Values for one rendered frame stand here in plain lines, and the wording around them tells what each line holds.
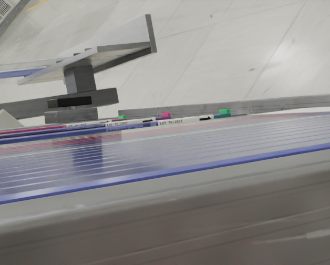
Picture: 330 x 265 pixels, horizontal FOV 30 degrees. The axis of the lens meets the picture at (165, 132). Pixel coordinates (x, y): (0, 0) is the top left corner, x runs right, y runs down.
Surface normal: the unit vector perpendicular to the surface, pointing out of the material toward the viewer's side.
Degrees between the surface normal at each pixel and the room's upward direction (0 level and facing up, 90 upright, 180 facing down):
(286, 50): 0
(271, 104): 44
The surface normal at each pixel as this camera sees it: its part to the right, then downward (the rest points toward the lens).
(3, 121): 0.56, -0.09
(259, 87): -0.68, -0.61
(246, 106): -0.86, 0.11
